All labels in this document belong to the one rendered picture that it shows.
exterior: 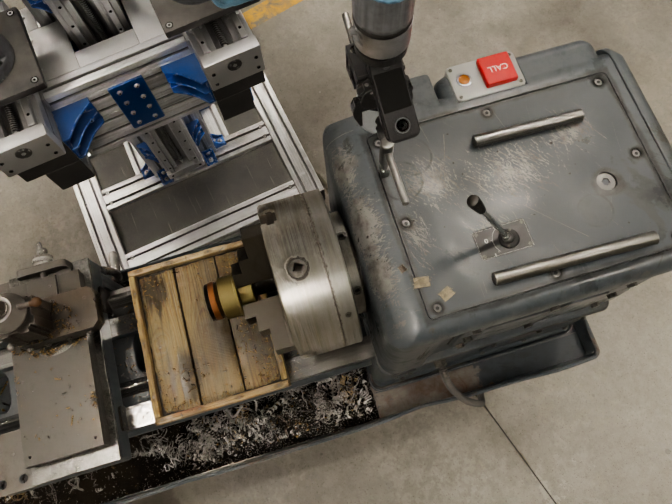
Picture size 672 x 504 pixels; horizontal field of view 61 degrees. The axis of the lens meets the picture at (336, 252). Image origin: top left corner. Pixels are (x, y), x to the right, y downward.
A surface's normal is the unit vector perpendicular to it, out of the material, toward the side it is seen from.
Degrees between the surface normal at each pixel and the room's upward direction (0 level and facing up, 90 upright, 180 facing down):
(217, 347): 0
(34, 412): 0
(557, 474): 0
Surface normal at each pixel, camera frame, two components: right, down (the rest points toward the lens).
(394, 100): 0.11, 0.20
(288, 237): -0.08, -0.47
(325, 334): 0.23, 0.65
